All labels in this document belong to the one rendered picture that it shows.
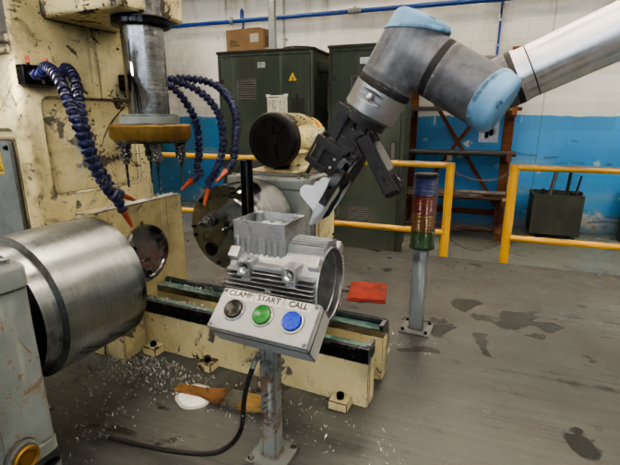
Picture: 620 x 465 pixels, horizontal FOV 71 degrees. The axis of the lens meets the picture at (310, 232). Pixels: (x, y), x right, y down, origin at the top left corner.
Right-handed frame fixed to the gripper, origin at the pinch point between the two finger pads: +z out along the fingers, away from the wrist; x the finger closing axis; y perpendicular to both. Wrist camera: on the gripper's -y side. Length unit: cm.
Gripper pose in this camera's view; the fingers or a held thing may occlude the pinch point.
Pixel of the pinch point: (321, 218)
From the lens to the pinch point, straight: 80.0
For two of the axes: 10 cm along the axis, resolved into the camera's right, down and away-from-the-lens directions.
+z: -4.6, 7.8, 4.3
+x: -4.2, 2.3, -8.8
